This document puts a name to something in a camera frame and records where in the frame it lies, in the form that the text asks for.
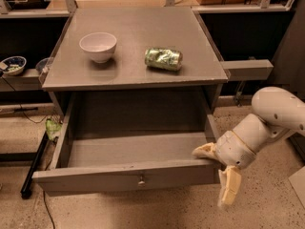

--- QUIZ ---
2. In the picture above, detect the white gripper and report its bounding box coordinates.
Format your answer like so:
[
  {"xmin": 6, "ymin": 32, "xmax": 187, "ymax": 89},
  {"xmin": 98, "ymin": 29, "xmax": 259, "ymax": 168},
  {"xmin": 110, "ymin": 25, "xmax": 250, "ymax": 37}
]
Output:
[{"xmin": 192, "ymin": 131, "xmax": 255, "ymax": 207}]

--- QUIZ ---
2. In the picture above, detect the grey top drawer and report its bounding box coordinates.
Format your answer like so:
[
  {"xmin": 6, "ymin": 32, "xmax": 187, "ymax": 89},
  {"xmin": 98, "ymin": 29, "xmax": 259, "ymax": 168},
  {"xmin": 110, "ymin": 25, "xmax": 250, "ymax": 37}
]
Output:
[{"xmin": 31, "ymin": 93, "xmax": 223, "ymax": 197}]

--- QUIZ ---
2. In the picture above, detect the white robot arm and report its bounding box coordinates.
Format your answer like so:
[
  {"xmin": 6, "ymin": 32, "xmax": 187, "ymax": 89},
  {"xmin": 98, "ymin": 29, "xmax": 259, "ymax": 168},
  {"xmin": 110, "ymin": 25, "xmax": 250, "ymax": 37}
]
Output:
[{"xmin": 193, "ymin": 87, "xmax": 305, "ymax": 207}]

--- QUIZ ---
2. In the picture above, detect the grey drawer cabinet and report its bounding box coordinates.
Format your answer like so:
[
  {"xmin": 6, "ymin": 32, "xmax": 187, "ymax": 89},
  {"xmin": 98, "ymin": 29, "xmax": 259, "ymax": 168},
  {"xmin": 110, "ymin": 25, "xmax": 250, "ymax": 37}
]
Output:
[{"xmin": 41, "ymin": 6, "xmax": 229, "ymax": 164}]

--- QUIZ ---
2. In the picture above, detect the crushed green soda can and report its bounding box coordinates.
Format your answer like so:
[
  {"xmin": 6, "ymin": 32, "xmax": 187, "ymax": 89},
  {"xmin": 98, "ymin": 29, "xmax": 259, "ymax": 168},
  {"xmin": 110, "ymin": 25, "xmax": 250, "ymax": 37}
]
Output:
[{"xmin": 144, "ymin": 48, "xmax": 183, "ymax": 72}]

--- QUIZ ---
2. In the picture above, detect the white ceramic bowl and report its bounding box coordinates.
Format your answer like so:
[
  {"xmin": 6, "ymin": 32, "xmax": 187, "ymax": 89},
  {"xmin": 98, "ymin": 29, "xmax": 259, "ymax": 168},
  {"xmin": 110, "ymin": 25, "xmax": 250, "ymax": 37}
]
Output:
[{"xmin": 79, "ymin": 32, "xmax": 117, "ymax": 63}]

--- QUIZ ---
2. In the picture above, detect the green snack bag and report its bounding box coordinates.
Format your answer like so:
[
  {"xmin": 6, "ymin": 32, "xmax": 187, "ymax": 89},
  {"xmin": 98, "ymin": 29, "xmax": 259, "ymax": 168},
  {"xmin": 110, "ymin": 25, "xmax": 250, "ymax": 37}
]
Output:
[{"xmin": 45, "ymin": 118, "xmax": 62, "ymax": 141}]

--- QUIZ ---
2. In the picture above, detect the black metal bar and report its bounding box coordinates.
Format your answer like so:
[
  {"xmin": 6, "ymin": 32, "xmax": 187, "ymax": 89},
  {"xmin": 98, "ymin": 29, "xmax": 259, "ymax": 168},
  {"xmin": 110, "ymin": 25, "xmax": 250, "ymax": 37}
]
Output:
[{"xmin": 20, "ymin": 133, "xmax": 49, "ymax": 199}]

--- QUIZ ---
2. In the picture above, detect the small grey bowl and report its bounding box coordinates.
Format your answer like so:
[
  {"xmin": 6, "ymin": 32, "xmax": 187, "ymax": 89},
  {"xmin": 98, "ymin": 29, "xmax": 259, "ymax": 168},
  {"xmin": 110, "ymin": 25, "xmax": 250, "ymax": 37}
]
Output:
[{"xmin": 35, "ymin": 57, "xmax": 52, "ymax": 73}]

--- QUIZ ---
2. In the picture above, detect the blue patterned bowl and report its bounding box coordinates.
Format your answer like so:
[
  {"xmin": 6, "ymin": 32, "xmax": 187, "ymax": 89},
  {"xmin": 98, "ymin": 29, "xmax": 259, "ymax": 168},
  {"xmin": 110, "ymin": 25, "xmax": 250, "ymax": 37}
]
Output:
[{"xmin": 0, "ymin": 56, "xmax": 27, "ymax": 75}]

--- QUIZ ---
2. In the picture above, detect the grey wooden rail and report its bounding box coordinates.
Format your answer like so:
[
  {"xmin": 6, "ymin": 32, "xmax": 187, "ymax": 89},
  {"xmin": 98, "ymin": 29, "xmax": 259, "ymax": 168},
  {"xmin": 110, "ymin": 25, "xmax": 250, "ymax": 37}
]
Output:
[{"xmin": 221, "ymin": 59, "xmax": 274, "ymax": 81}]

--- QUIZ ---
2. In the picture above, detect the black floor cable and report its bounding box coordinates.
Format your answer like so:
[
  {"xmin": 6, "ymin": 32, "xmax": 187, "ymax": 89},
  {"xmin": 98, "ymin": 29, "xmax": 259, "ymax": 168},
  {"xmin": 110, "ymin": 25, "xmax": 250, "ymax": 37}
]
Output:
[{"xmin": 42, "ymin": 191, "xmax": 57, "ymax": 229}]

